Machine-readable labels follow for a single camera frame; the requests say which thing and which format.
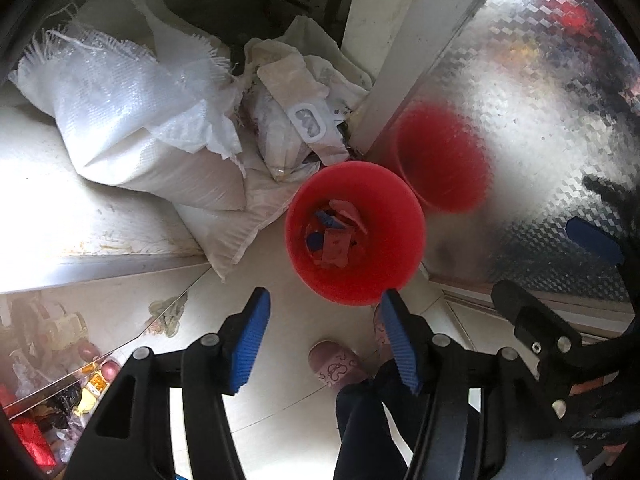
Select red trash bin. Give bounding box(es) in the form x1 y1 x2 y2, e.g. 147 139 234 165
285 162 426 307

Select right leg dark jeans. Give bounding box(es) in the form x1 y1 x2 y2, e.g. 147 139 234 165
373 359 428 451

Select pink right slipper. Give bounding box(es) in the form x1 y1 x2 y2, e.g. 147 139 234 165
373 304 394 363

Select pink slipper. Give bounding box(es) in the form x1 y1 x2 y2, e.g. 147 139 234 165
373 304 394 363
308 340 370 391

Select left leg blue jeans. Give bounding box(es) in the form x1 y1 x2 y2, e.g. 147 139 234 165
333 379 408 480

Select red plastic bag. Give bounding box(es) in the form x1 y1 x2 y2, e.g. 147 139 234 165
1 385 56 479

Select pink left slipper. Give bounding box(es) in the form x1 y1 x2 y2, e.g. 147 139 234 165
308 340 370 391

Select steel cabinet door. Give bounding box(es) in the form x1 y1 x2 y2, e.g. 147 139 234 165
343 0 639 312

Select white woven sack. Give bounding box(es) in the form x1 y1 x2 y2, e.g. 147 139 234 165
9 0 245 211

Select crumpled white bag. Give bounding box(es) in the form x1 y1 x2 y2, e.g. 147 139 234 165
242 15 372 181

